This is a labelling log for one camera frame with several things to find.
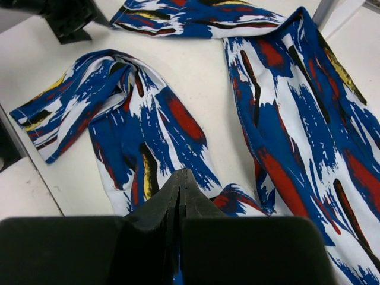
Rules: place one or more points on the blue white red patterned trousers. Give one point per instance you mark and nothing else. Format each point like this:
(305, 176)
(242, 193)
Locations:
(314, 142)

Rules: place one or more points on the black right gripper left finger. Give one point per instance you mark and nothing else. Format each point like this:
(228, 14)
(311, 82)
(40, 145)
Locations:
(152, 235)

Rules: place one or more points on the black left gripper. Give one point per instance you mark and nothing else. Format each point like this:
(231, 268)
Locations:
(66, 19)

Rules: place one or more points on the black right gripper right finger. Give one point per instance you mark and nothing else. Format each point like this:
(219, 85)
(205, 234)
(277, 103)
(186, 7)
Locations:
(197, 217)

